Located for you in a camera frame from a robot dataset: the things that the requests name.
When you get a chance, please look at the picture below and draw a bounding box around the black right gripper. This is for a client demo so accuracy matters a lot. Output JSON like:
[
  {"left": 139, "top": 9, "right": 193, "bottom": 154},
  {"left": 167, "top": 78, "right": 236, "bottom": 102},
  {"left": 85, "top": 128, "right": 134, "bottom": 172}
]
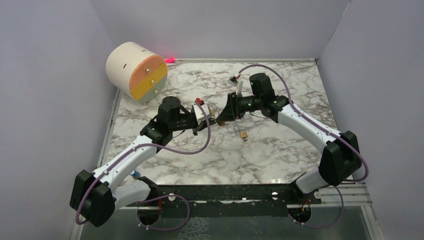
[{"left": 216, "top": 92, "right": 262, "bottom": 123}]

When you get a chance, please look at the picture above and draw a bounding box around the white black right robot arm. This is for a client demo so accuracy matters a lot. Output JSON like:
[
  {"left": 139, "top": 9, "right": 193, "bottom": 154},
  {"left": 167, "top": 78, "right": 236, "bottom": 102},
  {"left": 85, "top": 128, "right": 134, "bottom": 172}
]
[{"left": 216, "top": 73, "right": 362, "bottom": 204}]

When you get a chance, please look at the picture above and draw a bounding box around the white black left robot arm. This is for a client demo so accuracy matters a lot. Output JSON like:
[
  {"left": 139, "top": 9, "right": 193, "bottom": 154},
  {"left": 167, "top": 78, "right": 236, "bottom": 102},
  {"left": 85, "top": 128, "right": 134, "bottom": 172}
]
[{"left": 69, "top": 96, "right": 213, "bottom": 227}]

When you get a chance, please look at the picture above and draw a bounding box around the small brass padlock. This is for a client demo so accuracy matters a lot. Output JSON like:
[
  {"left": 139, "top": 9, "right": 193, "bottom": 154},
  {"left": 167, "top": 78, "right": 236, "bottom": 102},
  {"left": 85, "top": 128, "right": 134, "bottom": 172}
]
[{"left": 233, "top": 124, "right": 248, "bottom": 142}]

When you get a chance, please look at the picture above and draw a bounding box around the pink marker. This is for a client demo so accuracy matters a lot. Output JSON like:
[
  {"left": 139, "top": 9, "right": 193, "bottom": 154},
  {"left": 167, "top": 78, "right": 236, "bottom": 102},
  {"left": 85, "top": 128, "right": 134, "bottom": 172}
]
[{"left": 164, "top": 57, "right": 176, "bottom": 64}]

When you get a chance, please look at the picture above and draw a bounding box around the round cream drawer box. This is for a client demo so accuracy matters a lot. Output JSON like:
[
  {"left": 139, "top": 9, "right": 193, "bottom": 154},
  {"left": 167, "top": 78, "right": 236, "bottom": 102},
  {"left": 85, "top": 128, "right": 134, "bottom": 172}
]
[{"left": 105, "top": 41, "right": 168, "bottom": 104}]

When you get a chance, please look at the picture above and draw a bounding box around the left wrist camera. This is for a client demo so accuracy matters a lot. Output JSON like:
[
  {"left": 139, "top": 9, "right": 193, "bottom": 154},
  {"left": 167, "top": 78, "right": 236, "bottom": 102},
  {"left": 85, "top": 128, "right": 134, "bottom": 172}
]
[{"left": 192, "top": 98, "right": 212, "bottom": 124}]

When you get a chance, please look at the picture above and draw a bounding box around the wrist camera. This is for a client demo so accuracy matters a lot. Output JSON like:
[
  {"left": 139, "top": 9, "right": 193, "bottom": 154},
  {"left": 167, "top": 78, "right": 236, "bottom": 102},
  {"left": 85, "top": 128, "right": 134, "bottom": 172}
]
[
  {"left": 228, "top": 74, "right": 243, "bottom": 97},
  {"left": 192, "top": 98, "right": 212, "bottom": 124}
]

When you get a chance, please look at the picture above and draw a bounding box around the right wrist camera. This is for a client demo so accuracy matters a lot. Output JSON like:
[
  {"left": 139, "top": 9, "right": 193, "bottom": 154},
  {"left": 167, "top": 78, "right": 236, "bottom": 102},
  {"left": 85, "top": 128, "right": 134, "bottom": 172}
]
[{"left": 228, "top": 74, "right": 243, "bottom": 97}]

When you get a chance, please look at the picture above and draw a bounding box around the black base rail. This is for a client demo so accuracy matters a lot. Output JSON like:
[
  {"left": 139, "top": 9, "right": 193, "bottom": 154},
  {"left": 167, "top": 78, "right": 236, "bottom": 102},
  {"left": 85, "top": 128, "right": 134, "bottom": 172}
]
[{"left": 112, "top": 177, "right": 322, "bottom": 218}]

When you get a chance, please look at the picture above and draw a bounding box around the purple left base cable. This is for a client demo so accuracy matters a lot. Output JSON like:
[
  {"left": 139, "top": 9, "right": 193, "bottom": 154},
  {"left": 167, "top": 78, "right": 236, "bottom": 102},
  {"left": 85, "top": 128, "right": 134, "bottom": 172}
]
[{"left": 137, "top": 193, "right": 192, "bottom": 232}]

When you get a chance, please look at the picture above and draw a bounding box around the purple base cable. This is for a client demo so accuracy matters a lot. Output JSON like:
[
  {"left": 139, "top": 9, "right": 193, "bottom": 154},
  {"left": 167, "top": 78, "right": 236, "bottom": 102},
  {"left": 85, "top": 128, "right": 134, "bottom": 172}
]
[
  {"left": 287, "top": 183, "right": 345, "bottom": 229},
  {"left": 137, "top": 193, "right": 192, "bottom": 232}
]

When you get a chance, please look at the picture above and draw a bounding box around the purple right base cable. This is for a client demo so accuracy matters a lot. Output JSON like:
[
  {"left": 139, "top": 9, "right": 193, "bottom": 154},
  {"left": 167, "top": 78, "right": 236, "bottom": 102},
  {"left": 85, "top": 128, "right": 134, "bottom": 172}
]
[{"left": 287, "top": 183, "right": 345, "bottom": 229}]

